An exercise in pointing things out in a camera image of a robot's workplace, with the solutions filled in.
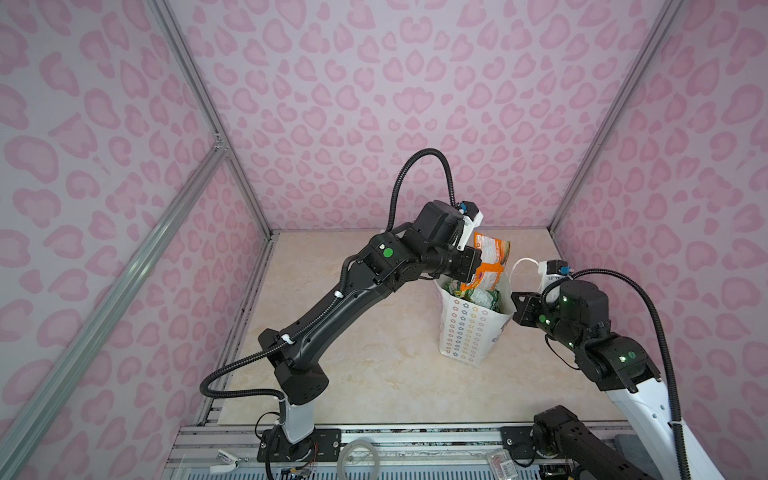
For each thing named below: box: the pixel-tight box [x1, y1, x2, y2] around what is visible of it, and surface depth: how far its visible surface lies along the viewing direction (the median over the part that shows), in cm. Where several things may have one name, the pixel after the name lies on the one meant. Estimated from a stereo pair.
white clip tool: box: [209, 449, 241, 474], surface depth 72 cm
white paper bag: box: [434, 273, 516, 367], surface depth 75 cm
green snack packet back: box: [442, 280, 500, 313], surface depth 79 cm
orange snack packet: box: [461, 232, 511, 291], surface depth 67 cm
